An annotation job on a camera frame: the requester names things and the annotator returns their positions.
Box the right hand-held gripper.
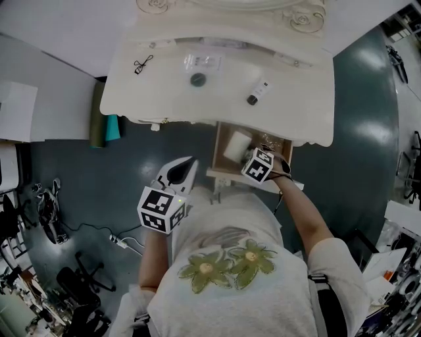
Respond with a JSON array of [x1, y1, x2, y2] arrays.
[[241, 147, 276, 184]]

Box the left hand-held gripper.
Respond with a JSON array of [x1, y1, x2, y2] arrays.
[[136, 156, 200, 235]]

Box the white box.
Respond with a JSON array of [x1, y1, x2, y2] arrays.
[[222, 130, 256, 164]]

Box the wooden large drawer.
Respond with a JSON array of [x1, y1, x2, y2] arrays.
[[206, 120, 305, 195]]

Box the person's right forearm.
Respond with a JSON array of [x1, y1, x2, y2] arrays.
[[275, 177, 334, 261]]

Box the person's left forearm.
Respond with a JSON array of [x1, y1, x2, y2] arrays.
[[137, 228, 170, 290]]

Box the white dressing table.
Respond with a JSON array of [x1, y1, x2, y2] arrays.
[[99, 31, 335, 148]]

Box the person's right hand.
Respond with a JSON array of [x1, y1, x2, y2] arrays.
[[271, 156, 293, 181]]

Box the clear plastic bag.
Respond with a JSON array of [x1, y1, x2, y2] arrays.
[[259, 133, 285, 154]]

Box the white tube with black cap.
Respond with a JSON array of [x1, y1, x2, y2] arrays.
[[246, 77, 270, 106]]

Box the teal roll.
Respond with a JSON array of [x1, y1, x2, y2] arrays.
[[104, 114, 122, 142]]

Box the white power strip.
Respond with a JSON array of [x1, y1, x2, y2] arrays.
[[109, 234, 129, 249]]

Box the dark green round compact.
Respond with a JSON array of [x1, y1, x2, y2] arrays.
[[189, 72, 207, 88]]

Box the olive green roll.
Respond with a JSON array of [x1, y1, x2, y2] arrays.
[[89, 81, 108, 149]]

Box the clear labelled packet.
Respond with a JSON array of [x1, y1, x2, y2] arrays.
[[183, 52, 222, 72]]

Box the black eyelash curler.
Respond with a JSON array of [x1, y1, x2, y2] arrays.
[[134, 55, 155, 76]]

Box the white flower-print shirt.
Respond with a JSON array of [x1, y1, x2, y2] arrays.
[[116, 187, 371, 337]]

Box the grey folded device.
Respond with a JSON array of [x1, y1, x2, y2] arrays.
[[32, 177, 70, 245]]

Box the black office chair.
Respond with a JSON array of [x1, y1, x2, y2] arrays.
[[55, 251, 116, 319], [0, 194, 37, 243], [396, 130, 421, 211]]

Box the oval ornate mirror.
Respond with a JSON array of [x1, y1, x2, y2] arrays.
[[136, 0, 326, 34]]

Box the white cluttered desk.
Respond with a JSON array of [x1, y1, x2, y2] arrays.
[[355, 200, 421, 337]]

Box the black folded tripod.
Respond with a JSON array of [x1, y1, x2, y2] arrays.
[[385, 45, 409, 85]]

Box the white flat panel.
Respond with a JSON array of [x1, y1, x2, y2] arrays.
[[0, 81, 39, 142]]

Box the black cable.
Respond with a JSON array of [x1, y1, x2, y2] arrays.
[[61, 222, 142, 242]]

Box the black metal frame chair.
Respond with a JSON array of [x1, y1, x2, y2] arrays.
[[345, 228, 382, 264]]

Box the black harness strap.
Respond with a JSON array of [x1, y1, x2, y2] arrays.
[[309, 272, 346, 337]]

